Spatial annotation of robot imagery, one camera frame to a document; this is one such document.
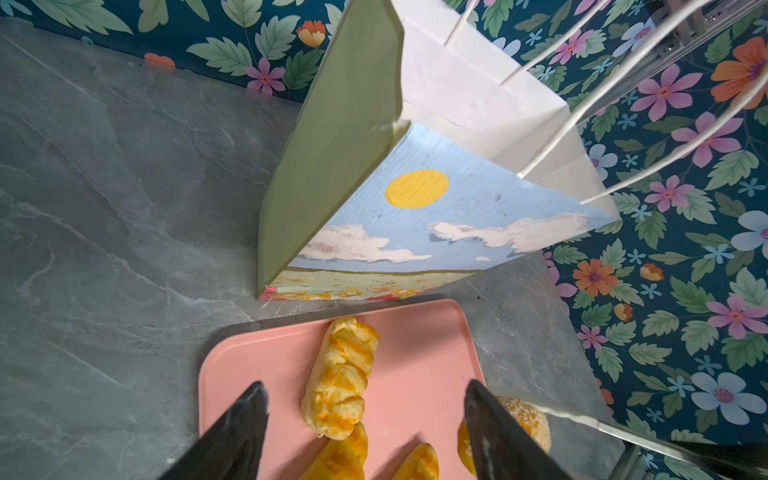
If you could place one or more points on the painted landscape paper bag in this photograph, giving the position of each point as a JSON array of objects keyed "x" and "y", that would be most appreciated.
[{"x": 426, "y": 152}]

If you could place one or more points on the pink rectangular tray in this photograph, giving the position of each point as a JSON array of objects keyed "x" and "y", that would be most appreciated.
[{"x": 400, "y": 374}]

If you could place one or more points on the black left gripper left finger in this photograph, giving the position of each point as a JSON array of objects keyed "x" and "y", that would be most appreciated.
[{"x": 232, "y": 447}]

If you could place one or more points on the oval seeded bread roll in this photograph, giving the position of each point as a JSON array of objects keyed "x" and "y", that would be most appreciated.
[{"x": 531, "y": 419}]

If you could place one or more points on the small croissant top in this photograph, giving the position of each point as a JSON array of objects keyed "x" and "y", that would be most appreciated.
[{"x": 333, "y": 399}]

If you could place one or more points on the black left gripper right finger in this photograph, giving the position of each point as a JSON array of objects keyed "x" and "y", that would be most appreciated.
[{"x": 500, "y": 447}]

